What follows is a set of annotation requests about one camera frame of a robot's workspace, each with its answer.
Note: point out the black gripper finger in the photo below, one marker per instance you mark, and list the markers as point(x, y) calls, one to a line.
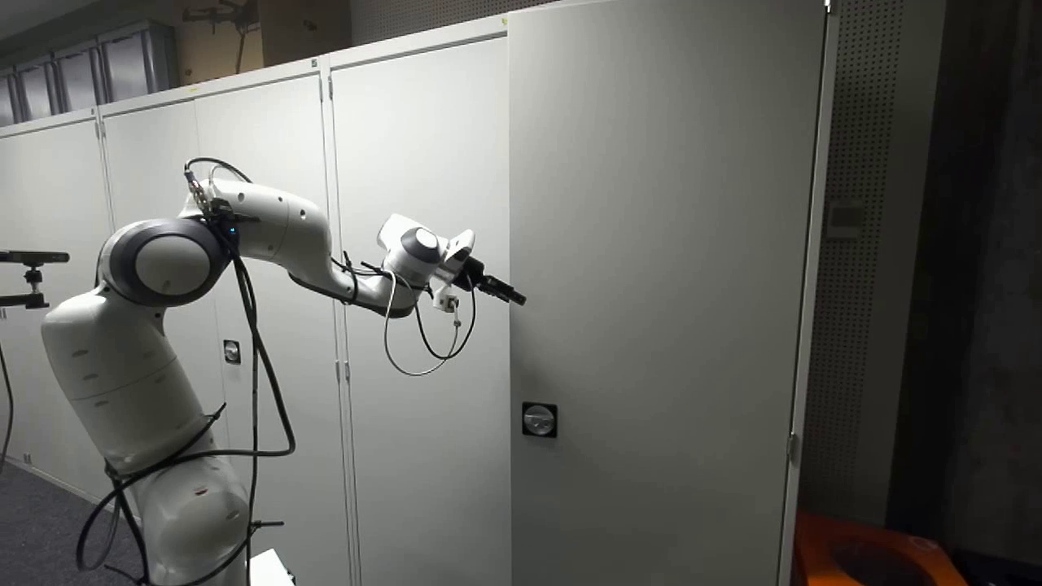
point(509, 294)

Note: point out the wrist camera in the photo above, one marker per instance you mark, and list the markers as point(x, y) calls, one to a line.
point(446, 301)

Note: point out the grey cabinet door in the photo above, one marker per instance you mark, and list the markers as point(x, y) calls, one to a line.
point(427, 396)
point(665, 176)

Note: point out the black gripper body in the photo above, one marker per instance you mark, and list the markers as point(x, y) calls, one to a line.
point(477, 277)

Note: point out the black camera stand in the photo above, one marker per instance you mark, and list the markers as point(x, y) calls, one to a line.
point(35, 264)

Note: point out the orange bin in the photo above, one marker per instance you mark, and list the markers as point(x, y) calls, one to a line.
point(856, 554)

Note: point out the grey neighbouring cabinet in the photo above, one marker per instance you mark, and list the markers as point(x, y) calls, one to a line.
point(178, 199)

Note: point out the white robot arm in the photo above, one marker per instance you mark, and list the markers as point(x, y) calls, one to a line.
point(112, 355)

